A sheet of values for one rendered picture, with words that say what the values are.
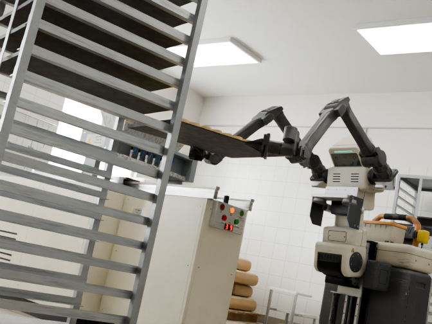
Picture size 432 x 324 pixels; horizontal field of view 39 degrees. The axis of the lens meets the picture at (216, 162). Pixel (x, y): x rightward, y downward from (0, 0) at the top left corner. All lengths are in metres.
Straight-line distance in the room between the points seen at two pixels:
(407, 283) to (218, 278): 0.97
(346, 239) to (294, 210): 4.60
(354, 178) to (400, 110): 4.34
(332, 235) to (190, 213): 0.76
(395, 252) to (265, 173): 4.97
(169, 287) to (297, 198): 4.73
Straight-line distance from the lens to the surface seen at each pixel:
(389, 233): 3.46
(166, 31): 2.36
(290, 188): 7.91
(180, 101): 2.32
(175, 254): 3.27
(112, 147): 2.67
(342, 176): 3.32
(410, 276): 3.33
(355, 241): 3.22
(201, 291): 3.23
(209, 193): 3.19
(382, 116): 7.63
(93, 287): 2.19
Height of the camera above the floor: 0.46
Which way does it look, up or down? 10 degrees up
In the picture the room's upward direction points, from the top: 12 degrees clockwise
